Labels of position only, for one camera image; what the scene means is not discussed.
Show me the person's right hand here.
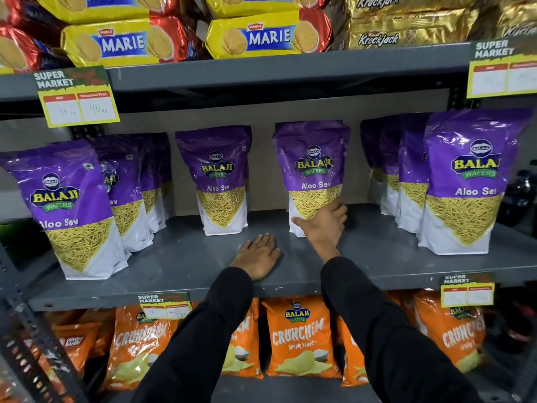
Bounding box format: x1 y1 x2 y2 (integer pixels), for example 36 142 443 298
291 199 349 252

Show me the person's left hand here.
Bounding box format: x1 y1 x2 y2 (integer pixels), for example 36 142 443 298
230 233 281 282

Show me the purple snack pouch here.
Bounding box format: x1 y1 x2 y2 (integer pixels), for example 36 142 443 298
273 120 351 238

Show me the person's left forearm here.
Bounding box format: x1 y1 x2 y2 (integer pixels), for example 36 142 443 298
132 265 255 403

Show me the person's right forearm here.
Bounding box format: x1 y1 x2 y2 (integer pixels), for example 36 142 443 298
312 242 483 403

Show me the grey metal shelf board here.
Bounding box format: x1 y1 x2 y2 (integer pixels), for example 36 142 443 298
25 203 537 312
0 42 537 114
101 374 537 403

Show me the row of orange chip bags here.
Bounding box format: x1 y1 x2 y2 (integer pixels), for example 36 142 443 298
103 289 489 392

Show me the yellow green price tag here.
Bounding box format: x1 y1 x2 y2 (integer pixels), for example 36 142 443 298
440 273 495 308
137 292 193 320
34 65 121 129
467 35 537 99

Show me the orange snack bag black label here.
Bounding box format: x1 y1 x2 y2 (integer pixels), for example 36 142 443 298
37 322 102 395
44 308 117 359

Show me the row of purple pouches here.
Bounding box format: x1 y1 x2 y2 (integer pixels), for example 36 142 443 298
0 108 534 282

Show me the dark soft drink bottle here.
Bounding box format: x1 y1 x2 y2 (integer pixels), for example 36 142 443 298
491 289 537 355
497 158 537 228

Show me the stack of golden biscuit packets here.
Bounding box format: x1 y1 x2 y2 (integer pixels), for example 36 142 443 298
333 0 537 51

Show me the stack of yellow biscuit packets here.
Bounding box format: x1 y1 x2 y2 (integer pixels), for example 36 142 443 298
0 0 335 76

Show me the grey perforated shelf upright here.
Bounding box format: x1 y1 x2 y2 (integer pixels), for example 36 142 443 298
0 242 90 403

